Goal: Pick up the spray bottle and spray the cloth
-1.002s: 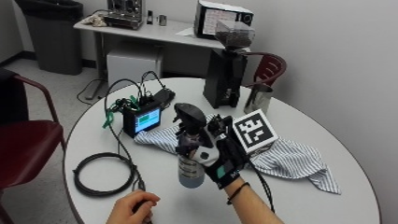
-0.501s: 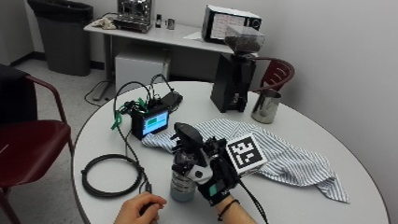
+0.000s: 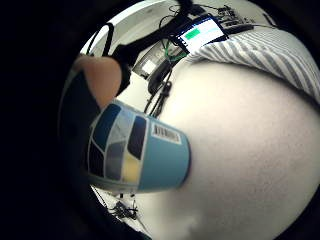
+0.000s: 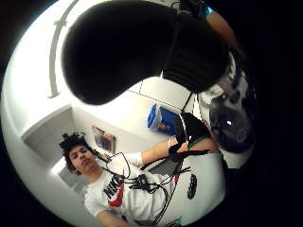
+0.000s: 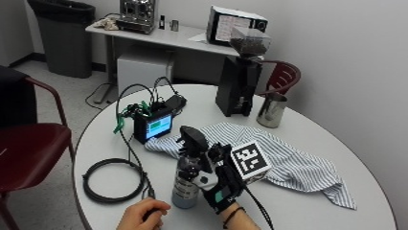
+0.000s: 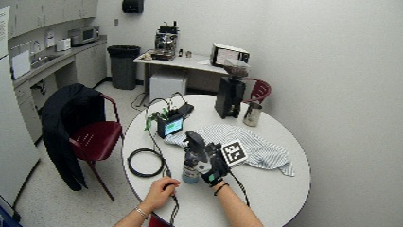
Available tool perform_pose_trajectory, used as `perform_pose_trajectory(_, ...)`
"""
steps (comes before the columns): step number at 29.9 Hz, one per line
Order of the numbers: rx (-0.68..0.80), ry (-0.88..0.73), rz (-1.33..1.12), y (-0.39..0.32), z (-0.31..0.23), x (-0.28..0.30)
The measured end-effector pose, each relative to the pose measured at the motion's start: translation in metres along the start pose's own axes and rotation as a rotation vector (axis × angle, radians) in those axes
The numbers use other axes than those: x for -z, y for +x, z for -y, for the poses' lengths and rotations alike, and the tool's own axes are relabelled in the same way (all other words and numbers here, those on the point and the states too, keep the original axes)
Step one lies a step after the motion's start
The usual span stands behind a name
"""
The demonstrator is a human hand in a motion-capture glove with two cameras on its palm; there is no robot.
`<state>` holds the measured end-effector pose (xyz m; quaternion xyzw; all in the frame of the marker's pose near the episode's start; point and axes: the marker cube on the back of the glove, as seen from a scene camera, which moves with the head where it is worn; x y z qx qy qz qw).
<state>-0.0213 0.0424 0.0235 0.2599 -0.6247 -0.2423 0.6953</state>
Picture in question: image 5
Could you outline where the white paper sheet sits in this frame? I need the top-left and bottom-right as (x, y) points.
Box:
(187, 32), (210, 44)

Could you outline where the black box with screen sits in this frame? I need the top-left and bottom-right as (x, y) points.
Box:
(133, 109), (174, 145)

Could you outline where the coiled black cable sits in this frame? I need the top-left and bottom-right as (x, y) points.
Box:
(80, 83), (157, 204)

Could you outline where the black floor cable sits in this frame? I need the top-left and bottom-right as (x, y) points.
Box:
(84, 81), (118, 112)

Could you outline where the white cabinet box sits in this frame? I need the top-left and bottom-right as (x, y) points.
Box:
(115, 52), (174, 98)

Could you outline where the dark red slatted chair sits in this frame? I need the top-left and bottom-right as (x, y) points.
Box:
(256, 59), (301, 97)

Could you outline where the white side table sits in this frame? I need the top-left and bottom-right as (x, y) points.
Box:
(84, 22), (239, 105)

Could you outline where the striped white cloth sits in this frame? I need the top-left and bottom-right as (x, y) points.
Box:
(143, 122), (359, 211)

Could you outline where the steel espresso machine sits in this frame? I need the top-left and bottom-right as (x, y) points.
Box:
(114, 0), (159, 35)

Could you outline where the green cable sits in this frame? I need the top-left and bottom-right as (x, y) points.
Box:
(111, 101), (153, 135)

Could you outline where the black wrist band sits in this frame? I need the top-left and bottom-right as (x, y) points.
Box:
(222, 206), (247, 230)

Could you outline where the black glove cable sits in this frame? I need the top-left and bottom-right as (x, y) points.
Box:
(242, 186), (276, 230)

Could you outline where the black coffee grinder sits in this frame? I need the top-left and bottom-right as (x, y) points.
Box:
(214, 26), (272, 118)

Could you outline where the dark red armchair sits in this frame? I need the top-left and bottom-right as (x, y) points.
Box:
(0, 65), (77, 230)

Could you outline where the beige crumpled cloth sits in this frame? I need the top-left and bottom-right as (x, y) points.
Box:
(90, 16), (121, 32)

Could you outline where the black and white microwave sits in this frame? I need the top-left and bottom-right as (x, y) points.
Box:
(204, 5), (268, 47)

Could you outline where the grey spray bottle black trigger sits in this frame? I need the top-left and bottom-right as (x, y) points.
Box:
(171, 125), (214, 210)

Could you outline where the black power adapter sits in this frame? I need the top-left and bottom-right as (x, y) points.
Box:
(162, 94), (189, 115)

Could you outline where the steel milk pitcher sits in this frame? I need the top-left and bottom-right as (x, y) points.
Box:
(255, 92), (290, 129)

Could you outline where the white marker cube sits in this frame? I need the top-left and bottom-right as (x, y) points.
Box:
(230, 141), (272, 185)

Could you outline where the dark grey trash bin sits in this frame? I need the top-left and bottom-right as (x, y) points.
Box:
(26, 0), (97, 80)

